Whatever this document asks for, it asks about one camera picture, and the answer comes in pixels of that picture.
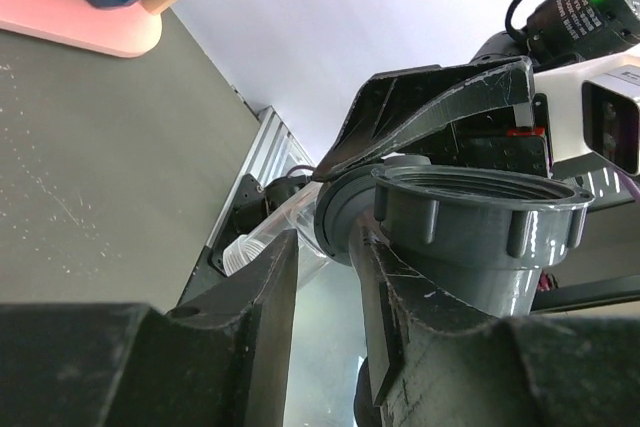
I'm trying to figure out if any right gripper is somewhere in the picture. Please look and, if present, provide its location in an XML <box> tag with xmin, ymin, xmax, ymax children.
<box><xmin>312</xmin><ymin>59</ymin><xmax>553</xmax><ymax>182</ymax></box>

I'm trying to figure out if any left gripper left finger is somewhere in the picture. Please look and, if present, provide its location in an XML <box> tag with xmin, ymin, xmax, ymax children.
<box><xmin>1</xmin><ymin>247</ymin><xmax>297</xmax><ymax>426</ymax></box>

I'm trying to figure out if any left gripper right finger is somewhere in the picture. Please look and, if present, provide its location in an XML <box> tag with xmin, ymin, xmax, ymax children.
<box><xmin>357</xmin><ymin>227</ymin><xmax>639</xmax><ymax>426</ymax></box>

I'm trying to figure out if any grey plastic pipe fitting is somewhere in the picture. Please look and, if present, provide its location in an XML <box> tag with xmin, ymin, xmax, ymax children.
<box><xmin>314</xmin><ymin>158</ymin><xmax>593</xmax><ymax>318</ymax></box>

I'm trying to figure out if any clear trap with grey nut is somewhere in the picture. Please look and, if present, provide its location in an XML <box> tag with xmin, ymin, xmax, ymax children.
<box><xmin>222</xmin><ymin>182</ymin><xmax>330</xmax><ymax>291</ymax></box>

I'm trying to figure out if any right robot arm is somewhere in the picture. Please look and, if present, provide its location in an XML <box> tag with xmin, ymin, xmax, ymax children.
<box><xmin>313</xmin><ymin>0</ymin><xmax>639</xmax><ymax>182</ymax></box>

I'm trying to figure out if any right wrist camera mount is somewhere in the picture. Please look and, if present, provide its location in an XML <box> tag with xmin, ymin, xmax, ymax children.
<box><xmin>534</xmin><ymin>53</ymin><xmax>639</xmax><ymax>177</ymax></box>

